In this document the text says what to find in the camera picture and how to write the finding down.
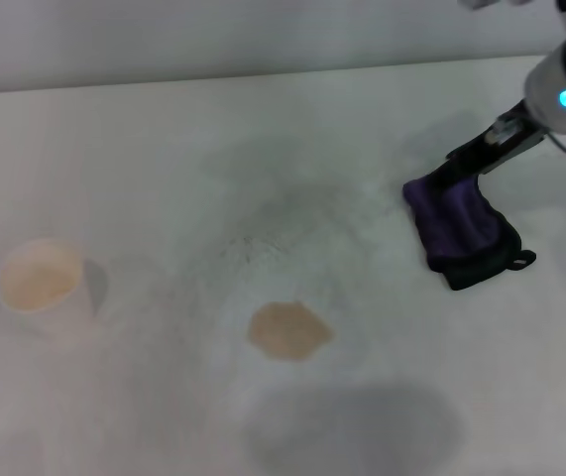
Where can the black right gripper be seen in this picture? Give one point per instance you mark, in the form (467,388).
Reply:
(518,124)

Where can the purple rag with black edge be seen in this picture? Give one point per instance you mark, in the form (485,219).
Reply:
(461,228)

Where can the white paper cup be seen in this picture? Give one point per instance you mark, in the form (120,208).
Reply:
(39,280)

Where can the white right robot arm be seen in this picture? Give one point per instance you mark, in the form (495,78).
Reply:
(560,74)

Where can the brown water stain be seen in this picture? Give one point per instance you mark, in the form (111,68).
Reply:
(287,329)

